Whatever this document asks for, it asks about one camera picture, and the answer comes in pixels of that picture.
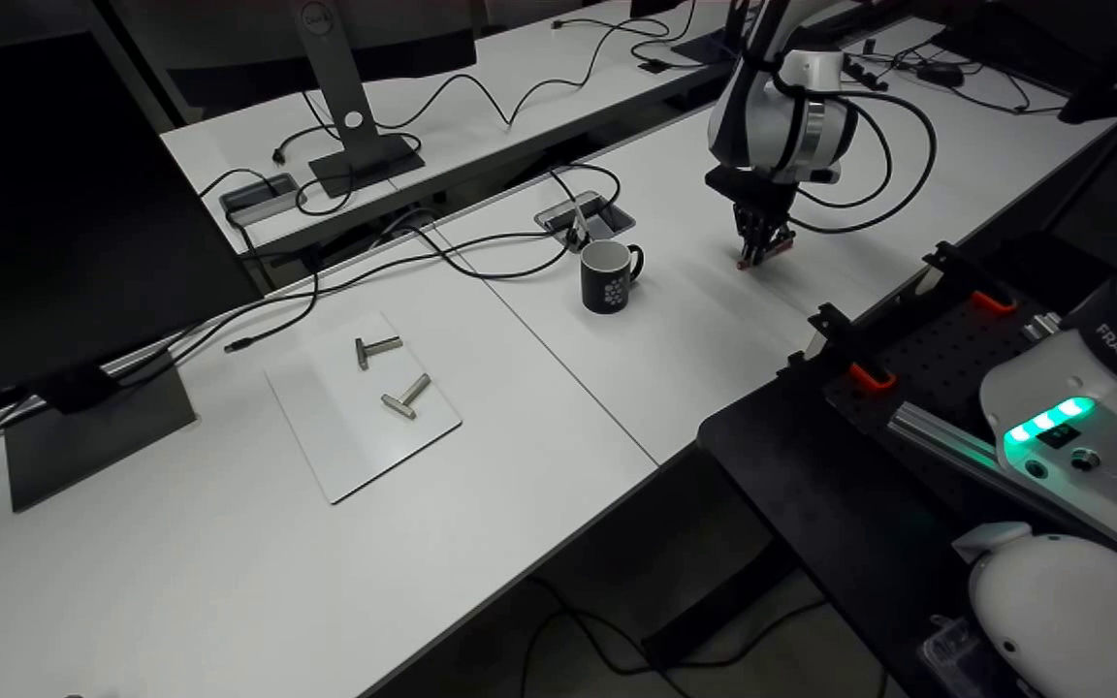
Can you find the dark desk outlet box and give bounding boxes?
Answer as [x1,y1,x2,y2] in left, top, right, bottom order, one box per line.
[216,172,304,225]

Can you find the black robot mounting cart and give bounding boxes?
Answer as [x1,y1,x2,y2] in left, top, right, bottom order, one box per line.
[698,236,1117,698]

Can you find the black cable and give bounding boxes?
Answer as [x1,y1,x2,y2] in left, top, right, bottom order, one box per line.
[106,225,561,382]
[539,159,630,225]
[408,218,582,285]
[376,8,705,136]

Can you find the black monitor with stand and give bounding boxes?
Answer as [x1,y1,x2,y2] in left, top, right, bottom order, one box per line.
[0,33,264,515]

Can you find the silver desk outlet box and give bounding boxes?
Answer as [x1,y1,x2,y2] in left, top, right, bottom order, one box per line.
[533,189,639,251]

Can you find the metal T-shaped bolt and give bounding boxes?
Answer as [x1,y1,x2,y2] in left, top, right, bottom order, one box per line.
[353,329,408,374]
[376,368,433,422]

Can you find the black mug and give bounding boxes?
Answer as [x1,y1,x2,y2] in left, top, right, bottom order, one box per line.
[577,236,648,318]

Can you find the black adapter box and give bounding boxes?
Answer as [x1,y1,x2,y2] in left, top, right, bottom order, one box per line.
[913,55,969,94]

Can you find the monitor with silver stand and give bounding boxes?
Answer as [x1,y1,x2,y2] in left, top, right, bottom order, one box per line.
[106,0,483,201]

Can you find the white rectangular plate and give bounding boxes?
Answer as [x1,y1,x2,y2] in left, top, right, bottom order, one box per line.
[259,308,466,508]

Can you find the aluminium extrusion rail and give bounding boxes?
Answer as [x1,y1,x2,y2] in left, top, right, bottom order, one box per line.
[885,396,1041,490]

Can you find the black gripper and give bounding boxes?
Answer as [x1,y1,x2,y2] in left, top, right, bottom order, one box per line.
[705,165,804,271]

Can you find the black robot cable hose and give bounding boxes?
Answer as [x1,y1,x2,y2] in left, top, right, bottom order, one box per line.
[786,88,938,240]

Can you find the dark flat monitor base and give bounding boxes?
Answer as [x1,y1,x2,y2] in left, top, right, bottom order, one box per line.
[630,24,744,73]

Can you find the black power strip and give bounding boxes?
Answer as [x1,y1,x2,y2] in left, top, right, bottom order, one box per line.
[842,43,904,99]

